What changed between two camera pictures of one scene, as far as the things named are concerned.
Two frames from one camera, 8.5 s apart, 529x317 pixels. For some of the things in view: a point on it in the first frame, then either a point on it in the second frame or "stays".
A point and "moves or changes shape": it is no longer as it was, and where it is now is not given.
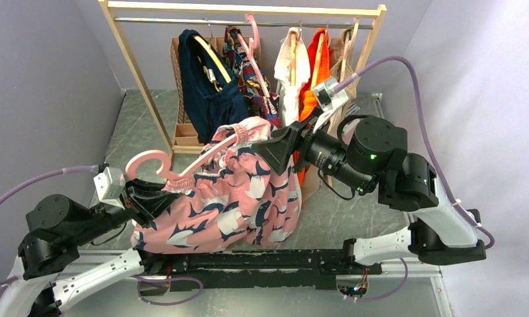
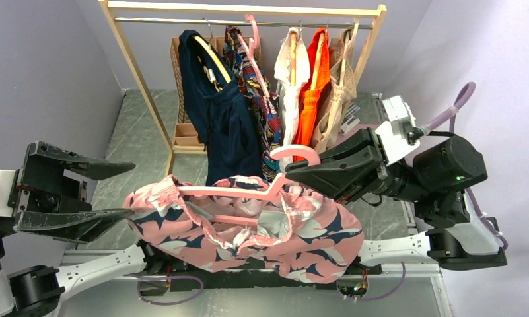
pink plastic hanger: x=164 y=172 -> x=269 y=193
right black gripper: x=277 y=150 -> x=349 y=172
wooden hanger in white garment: x=293 y=43 stays
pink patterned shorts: x=238 y=198 moves or changes shape
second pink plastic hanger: x=249 y=52 stays
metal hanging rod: x=242 y=22 stays
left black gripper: x=146 y=199 -> x=50 y=198
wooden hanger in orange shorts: x=318 y=60 stays
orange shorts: x=317 y=68 stays
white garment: x=292 y=67 stays
